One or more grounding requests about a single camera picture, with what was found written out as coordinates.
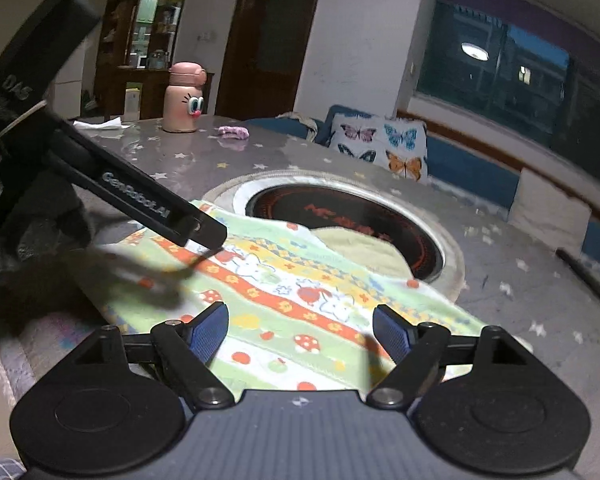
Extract colourful patterned child garment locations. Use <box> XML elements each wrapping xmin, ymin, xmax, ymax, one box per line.
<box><xmin>80</xmin><ymin>203</ymin><xmax>482</xmax><ymax>394</ymax></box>

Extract white tissue paper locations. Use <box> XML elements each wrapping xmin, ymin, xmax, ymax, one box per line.
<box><xmin>72</xmin><ymin>117</ymin><xmax>130</xmax><ymax>131</ymax></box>

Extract round induction cooker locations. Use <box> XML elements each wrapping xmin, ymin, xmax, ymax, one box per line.
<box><xmin>204</xmin><ymin>169</ymin><xmax>465</xmax><ymax>301</ymax></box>

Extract pink cartoon bottle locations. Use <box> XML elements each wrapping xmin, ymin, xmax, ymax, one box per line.
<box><xmin>162</xmin><ymin>62</ymin><xmax>207</xmax><ymax>133</ymax></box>

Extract pink hair scrunchie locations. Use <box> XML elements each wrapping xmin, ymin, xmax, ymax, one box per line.
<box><xmin>216</xmin><ymin>125</ymin><xmax>250</xmax><ymax>140</ymax></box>

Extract wooden display cabinet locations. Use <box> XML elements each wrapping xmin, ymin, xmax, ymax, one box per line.
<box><xmin>93</xmin><ymin>0</ymin><xmax>185</xmax><ymax>119</ymax></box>

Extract blue sofa bench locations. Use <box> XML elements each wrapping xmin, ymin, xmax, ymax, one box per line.
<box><xmin>246</xmin><ymin>104</ymin><xmax>600</xmax><ymax>263</ymax></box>

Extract butterfly print pillow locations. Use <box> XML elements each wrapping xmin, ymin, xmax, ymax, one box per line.
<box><xmin>328</xmin><ymin>113</ymin><xmax>428</xmax><ymax>182</ymax></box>

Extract black remote control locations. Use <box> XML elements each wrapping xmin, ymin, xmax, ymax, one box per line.
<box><xmin>555</xmin><ymin>248</ymin><xmax>600</xmax><ymax>300</ymax></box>

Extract beige cushion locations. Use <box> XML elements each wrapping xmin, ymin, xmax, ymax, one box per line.
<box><xmin>507</xmin><ymin>168</ymin><xmax>591</xmax><ymax>256</ymax></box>

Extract brown wooden door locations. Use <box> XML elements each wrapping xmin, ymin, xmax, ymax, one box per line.
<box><xmin>214</xmin><ymin>0</ymin><xmax>317</xmax><ymax>119</ymax></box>

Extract dark window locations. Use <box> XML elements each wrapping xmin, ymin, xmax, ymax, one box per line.
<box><xmin>417</xmin><ymin>0</ymin><xmax>600</xmax><ymax>181</ymax></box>

